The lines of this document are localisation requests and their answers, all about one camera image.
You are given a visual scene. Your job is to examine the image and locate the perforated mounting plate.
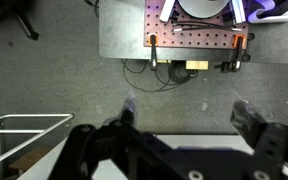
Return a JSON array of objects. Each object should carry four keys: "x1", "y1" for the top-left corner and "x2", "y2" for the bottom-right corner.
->
[{"x1": 143, "y1": 0, "x2": 250, "y2": 50}]

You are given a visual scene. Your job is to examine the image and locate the black coiled floor cable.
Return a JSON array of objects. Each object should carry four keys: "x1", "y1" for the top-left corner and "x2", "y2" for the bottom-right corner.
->
[{"x1": 121, "y1": 58, "x2": 199, "y2": 94}]

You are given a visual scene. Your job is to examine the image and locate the light wooden block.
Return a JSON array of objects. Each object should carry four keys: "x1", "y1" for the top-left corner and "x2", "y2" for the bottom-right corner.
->
[{"x1": 185, "y1": 60, "x2": 210, "y2": 71}]

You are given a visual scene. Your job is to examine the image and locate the aluminium bracket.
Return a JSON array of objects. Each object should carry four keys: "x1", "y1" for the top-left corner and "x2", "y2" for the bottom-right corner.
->
[
  {"x1": 230, "y1": 0, "x2": 247, "y2": 24},
  {"x1": 159, "y1": 0, "x2": 177, "y2": 23}
]

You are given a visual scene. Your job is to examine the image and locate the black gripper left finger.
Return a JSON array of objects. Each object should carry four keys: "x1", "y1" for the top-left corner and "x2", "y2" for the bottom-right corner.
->
[{"x1": 48, "y1": 94, "x2": 198, "y2": 180}]

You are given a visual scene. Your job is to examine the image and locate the brown cardboard box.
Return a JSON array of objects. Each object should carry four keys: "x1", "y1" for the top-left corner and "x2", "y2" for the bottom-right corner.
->
[{"x1": 8, "y1": 144, "x2": 54, "y2": 176}]

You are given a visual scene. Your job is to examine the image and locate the orange black bar clamp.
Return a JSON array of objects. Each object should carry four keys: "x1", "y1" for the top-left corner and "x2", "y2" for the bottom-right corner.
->
[
  {"x1": 147, "y1": 32, "x2": 159, "y2": 71},
  {"x1": 214, "y1": 33, "x2": 247, "y2": 74}
]

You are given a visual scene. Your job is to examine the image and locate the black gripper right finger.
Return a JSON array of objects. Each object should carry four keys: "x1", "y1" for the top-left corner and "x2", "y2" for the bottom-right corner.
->
[{"x1": 229, "y1": 99, "x2": 288, "y2": 180}]

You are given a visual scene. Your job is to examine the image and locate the grey robot base platform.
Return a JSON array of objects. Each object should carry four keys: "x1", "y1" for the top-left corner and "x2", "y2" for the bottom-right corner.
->
[{"x1": 98, "y1": 0, "x2": 288, "y2": 65}]

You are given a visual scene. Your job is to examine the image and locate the white metal tube frame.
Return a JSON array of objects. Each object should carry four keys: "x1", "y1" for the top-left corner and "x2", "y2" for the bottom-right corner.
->
[{"x1": 0, "y1": 113, "x2": 74, "y2": 173}]

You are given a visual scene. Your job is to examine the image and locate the black cables on plate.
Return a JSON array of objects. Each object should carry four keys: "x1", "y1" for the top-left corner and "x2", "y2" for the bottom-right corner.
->
[{"x1": 170, "y1": 19, "x2": 244, "y2": 33}]

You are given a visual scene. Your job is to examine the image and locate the black tripod leg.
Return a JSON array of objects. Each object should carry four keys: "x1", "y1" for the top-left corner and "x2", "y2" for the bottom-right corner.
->
[{"x1": 0, "y1": 0, "x2": 40, "y2": 42}]

